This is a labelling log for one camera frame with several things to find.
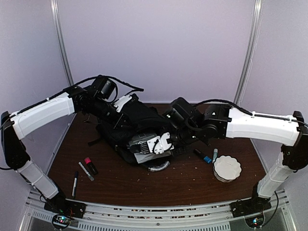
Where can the white scalloped dish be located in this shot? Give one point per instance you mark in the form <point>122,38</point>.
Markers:
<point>226,168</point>

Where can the dark blue pen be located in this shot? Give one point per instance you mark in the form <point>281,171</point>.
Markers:
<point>74,185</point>

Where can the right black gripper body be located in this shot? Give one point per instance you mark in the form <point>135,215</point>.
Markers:
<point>176,149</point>

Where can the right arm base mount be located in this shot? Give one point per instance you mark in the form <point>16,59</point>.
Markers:
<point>252,210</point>

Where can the aluminium front rail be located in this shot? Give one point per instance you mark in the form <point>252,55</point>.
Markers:
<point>206,217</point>

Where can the left aluminium wall post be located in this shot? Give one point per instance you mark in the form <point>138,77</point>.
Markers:
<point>60,38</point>

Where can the black student bag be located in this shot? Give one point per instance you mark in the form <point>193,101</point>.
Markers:
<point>138,133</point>

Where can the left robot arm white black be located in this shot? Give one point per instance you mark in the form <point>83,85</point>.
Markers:
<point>89,96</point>

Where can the blue cap black highlighter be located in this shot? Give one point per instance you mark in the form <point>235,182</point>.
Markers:
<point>202,156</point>

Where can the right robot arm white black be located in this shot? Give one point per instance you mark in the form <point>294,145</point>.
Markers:
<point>226,120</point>

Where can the right aluminium wall post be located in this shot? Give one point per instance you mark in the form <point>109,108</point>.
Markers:
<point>252,43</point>

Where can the white marker teal label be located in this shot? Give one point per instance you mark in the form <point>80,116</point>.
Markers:
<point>215,155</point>

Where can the grey notebook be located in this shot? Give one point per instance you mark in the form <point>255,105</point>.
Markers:
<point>144,137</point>

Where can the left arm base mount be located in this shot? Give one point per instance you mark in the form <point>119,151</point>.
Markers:
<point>67,215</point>

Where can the aluminium wall post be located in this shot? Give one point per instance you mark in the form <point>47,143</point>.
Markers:
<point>60,38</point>
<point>252,43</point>

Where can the pink cap black highlighter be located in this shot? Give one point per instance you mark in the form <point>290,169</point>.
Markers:
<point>91,166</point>

